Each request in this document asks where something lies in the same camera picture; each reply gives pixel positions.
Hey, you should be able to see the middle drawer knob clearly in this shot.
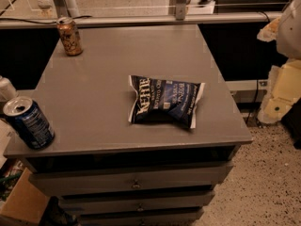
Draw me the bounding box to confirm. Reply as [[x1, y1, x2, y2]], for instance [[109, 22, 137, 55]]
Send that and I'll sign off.
[[136, 204, 145, 212]]

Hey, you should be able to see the grey drawer cabinet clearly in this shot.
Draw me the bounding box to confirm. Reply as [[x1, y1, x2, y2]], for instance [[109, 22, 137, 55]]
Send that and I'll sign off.
[[5, 25, 252, 226]]

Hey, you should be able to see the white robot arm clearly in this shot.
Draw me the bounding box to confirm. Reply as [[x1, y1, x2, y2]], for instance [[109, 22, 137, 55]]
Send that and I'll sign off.
[[257, 0, 301, 123]]

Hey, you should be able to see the drawer knob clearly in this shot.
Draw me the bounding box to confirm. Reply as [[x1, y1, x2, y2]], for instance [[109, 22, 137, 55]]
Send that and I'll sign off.
[[132, 180, 141, 190], [136, 204, 145, 212]]

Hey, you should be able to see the orange soda can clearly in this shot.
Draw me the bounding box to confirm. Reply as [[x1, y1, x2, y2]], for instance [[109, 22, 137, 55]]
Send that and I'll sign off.
[[56, 17, 83, 56]]

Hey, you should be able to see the top drawer knob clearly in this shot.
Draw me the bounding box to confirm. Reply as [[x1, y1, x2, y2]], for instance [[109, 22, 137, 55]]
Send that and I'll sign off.
[[132, 180, 141, 190]]

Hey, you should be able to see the blue Kettle chips bag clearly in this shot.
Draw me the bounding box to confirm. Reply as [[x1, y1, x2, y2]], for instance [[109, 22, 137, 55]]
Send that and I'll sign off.
[[129, 75, 205, 129]]

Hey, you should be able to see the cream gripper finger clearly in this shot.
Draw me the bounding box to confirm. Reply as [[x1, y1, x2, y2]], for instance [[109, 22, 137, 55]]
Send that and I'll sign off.
[[257, 18, 280, 42], [257, 60, 301, 124]]

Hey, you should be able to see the cardboard box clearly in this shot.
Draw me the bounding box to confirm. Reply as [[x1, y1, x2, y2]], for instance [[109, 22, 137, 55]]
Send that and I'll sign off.
[[0, 169, 50, 226]]

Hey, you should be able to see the blue soda can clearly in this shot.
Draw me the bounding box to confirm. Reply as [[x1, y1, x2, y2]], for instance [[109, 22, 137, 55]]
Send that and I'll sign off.
[[3, 96, 55, 150]]

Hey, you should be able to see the black cable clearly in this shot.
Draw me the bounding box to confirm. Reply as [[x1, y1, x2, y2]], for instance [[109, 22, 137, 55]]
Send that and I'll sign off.
[[245, 78, 261, 125]]

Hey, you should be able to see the metal railing bar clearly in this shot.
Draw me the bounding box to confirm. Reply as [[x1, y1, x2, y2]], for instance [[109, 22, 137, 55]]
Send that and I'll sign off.
[[0, 11, 282, 29]]

